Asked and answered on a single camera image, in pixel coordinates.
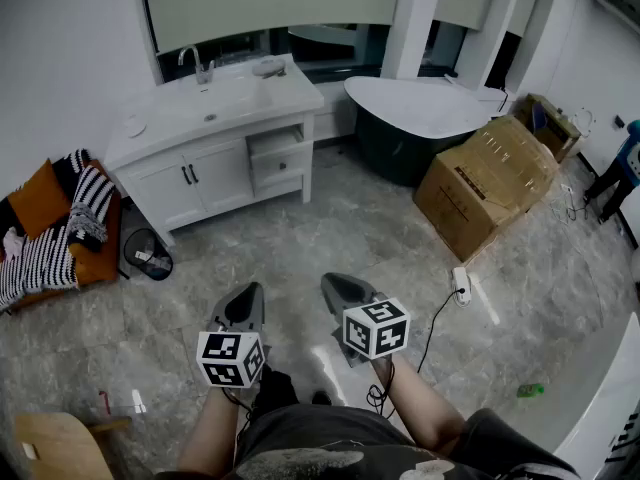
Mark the wooden chair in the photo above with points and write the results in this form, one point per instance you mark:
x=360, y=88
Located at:
x=55, y=448

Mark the large cardboard box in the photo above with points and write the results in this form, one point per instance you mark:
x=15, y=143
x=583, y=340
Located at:
x=475, y=188

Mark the narrow white cabinet door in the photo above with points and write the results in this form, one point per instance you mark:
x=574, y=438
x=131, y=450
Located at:
x=222, y=175

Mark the white power strip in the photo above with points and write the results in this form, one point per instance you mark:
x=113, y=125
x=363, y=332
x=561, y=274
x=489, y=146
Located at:
x=460, y=280

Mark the white curved tub rim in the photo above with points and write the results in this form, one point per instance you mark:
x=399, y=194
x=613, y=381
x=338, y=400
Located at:
x=610, y=393

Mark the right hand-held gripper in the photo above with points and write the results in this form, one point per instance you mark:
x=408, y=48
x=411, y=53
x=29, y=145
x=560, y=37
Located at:
x=375, y=330

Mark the person's black trousers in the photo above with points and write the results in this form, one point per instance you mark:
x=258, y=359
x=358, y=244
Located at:
x=274, y=390

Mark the black white striped blanket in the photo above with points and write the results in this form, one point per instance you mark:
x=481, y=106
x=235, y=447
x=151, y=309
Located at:
x=40, y=263

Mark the green plastic bottle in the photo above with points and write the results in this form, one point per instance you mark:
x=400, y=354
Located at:
x=530, y=390

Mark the striped fringed throw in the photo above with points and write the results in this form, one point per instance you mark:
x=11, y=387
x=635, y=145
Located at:
x=92, y=193

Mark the dark window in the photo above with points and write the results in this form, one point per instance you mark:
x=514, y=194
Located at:
x=325, y=43

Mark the white oval soap dish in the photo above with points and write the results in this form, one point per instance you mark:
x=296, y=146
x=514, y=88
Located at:
x=267, y=65

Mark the open yellow carton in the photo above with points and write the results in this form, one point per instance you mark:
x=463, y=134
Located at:
x=555, y=128

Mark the orange cushion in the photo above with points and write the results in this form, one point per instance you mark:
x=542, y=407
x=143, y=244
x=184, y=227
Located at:
x=37, y=203

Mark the white vanity cabinet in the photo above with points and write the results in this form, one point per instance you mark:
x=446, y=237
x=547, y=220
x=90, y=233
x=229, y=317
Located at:
x=150, y=183

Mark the round white lid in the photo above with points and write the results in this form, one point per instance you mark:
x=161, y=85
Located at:
x=134, y=125

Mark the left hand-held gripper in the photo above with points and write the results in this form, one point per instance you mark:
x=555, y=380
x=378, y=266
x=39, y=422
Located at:
x=230, y=353

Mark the person's dark printed shirt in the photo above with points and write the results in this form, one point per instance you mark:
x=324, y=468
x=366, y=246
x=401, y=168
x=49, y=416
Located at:
x=325, y=433

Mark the person's right forearm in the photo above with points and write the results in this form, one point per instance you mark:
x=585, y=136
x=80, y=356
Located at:
x=425, y=408

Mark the dark freestanding bathtub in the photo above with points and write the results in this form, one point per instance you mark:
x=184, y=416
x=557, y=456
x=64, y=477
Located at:
x=415, y=108

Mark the orange armchair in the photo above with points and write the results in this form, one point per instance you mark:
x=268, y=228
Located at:
x=97, y=265

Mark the person's right black shoe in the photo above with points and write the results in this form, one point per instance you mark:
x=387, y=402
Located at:
x=321, y=398

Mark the wide white cabinet door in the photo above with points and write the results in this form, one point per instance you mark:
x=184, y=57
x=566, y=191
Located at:
x=165, y=198

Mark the white pink crumpled cloth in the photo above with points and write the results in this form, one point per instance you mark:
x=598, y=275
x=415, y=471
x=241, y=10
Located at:
x=14, y=243

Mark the person's left forearm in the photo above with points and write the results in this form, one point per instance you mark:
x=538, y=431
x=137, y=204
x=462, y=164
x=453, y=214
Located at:
x=210, y=433

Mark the chrome faucet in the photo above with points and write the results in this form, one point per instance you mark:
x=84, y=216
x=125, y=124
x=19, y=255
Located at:
x=200, y=70

